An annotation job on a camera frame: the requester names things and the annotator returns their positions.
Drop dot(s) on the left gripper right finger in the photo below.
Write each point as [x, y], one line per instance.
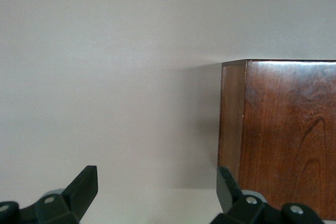
[228, 192]

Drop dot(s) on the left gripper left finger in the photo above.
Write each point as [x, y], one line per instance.
[78, 192]

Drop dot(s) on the dark brown wooden cabinet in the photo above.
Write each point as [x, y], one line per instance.
[283, 129]

